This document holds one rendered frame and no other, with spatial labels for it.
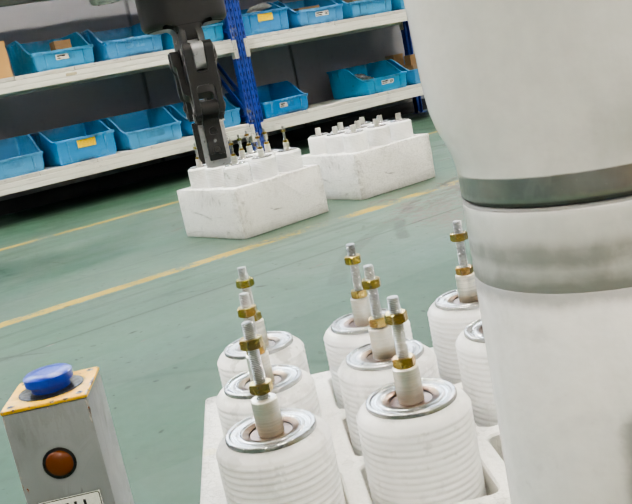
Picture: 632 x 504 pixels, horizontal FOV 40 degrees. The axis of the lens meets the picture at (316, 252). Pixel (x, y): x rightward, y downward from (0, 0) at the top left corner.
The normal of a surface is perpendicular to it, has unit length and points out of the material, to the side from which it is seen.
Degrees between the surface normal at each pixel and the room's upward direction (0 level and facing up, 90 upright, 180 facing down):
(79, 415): 90
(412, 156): 90
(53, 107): 90
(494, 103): 91
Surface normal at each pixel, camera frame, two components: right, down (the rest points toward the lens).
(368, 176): 0.58, 0.06
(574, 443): -0.58, 0.28
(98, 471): 0.11, 0.19
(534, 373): -0.76, 0.28
